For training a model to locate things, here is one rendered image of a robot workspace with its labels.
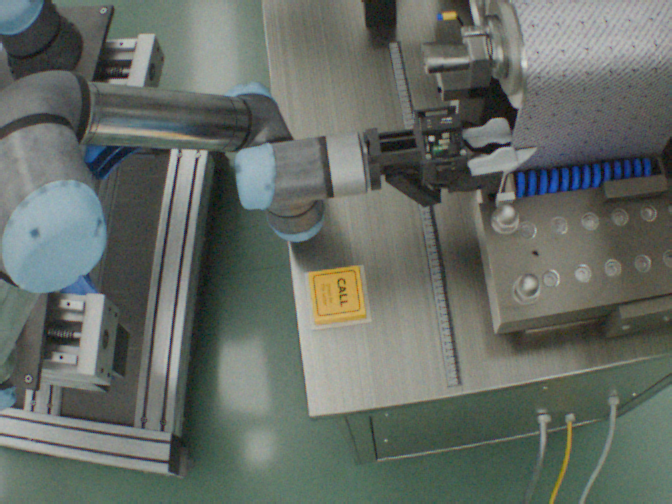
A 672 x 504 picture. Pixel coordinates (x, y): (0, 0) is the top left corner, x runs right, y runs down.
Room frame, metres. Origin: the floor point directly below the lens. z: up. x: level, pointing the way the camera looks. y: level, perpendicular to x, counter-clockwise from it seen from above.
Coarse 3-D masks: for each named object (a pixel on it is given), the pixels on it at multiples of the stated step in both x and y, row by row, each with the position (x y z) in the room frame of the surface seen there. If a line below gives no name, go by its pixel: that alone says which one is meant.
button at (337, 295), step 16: (320, 272) 0.38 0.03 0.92; (336, 272) 0.38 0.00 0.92; (352, 272) 0.38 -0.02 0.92; (320, 288) 0.36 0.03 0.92; (336, 288) 0.36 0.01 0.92; (352, 288) 0.35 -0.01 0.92; (320, 304) 0.34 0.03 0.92; (336, 304) 0.34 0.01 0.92; (352, 304) 0.33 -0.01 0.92; (320, 320) 0.32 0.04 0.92; (336, 320) 0.32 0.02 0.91
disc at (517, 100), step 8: (504, 0) 0.53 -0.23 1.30; (512, 0) 0.52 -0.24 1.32; (512, 8) 0.50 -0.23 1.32; (512, 16) 0.50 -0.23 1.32; (520, 32) 0.47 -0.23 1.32; (520, 40) 0.47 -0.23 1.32; (520, 48) 0.46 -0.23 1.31; (520, 56) 0.45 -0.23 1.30; (520, 64) 0.45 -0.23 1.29; (520, 72) 0.45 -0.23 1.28; (520, 80) 0.44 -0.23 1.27; (520, 88) 0.44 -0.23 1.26; (512, 96) 0.45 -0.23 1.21; (520, 96) 0.43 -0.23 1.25; (512, 104) 0.45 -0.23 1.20; (520, 104) 0.43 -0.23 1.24
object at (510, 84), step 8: (496, 0) 0.53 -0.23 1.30; (496, 8) 0.53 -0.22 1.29; (504, 8) 0.52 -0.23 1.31; (504, 16) 0.50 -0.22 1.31; (504, 24) 0.50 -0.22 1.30; (512, 24) 0.49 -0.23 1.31; (504, 32) 0.49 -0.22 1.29; (512, 32) 0.48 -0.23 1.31; (512, 40) 0.48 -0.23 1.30; (512, 48) 0.47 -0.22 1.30; (512, 56) 0.46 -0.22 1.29; (512, 64) 0.46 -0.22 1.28; (512, 72) 0.45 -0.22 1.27; (504, 80) 0.47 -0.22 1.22; (512, 80) 0.45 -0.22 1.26; (504, 88) 0.46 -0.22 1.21; (512, 88) 0.44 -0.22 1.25
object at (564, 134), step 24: (648, 96) 0.43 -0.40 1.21; (528, 120) 0.44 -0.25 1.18; (552, 120) 0.44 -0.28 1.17; (576, 120) 0.43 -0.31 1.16; (600, 120) 0.43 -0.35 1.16; (624, 120) 0.43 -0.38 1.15; (648, 120) 0.43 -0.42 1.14; (528, 144) 0.44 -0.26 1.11; (552, 144) 0.43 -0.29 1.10; (576, 144) 0.43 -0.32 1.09; (600, 144) 0.43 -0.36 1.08; (624, 144) 0.43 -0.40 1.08; (648, 144) 0.43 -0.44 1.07; (528, 168) 0.44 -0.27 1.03
